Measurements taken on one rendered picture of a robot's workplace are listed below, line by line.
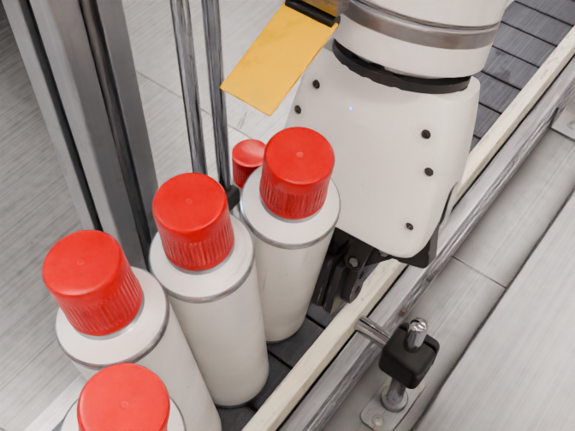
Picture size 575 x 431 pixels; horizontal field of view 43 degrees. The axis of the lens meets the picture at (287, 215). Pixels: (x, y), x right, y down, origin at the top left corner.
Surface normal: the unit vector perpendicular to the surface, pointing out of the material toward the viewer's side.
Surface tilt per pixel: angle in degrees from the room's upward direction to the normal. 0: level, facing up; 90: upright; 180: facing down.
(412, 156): 67
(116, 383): 13
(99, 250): 8
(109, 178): 90
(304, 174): 8
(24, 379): 0
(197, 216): 4
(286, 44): 21
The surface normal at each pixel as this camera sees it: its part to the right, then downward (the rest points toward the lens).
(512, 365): 0.02, -0.60
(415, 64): -0.10, 0.55
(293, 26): -0.20, -0.34
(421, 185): -0.44, 0.41
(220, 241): 0.72, 0.57
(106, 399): 0.23, -0.52
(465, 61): 0.52, 0.56
